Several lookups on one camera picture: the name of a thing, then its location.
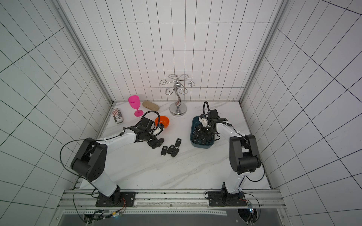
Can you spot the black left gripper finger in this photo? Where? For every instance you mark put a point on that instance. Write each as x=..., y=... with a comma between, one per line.
x=150, y=144
x=154, y=140

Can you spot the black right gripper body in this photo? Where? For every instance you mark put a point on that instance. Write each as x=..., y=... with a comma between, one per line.
x=206, y=129

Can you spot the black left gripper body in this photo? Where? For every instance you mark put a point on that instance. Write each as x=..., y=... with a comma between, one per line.
x=148, y=136

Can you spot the black VW flip key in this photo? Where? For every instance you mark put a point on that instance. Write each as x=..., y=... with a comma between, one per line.
x=178, y=143
x=170, y=149
x=160, y=142
x=164, y=150

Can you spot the black flip key buttons up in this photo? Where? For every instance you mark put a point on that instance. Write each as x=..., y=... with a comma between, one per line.
x=175, y=152

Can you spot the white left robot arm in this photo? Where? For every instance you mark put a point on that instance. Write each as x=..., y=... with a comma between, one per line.
x=91, y=158

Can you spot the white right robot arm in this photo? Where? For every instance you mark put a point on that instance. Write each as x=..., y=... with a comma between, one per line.
x=243, y=150

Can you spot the teal plastic storage box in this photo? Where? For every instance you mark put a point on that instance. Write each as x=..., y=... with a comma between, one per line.
x=200, y=136

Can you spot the orange plastic bowl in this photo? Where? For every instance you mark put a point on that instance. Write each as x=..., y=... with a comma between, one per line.
x=162, y=122

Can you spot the beige woven glasses case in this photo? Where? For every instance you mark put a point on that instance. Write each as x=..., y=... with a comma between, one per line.
x=151, y=106

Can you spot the pink plastic wine goblet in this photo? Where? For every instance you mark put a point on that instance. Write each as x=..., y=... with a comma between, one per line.
x=134, y=102

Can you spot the silver metal cup rack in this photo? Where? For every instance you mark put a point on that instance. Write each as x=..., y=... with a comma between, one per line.
x=178, y=82

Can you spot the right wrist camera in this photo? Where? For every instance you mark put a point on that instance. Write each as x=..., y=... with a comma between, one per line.
x=203, y=121

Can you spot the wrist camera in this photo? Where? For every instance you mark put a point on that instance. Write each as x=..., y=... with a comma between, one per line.
x=203, y=121
x=158, y=130

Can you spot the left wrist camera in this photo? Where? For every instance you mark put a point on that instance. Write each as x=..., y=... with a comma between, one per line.
x=158, y=130

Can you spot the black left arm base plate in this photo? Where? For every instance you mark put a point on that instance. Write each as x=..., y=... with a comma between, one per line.
x=118, y=199

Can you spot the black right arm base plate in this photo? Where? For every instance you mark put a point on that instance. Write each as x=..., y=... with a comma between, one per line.
x=224, y=199

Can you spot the aluminium frame rail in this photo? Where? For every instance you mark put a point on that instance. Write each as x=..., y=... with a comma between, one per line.
x=85, y=200

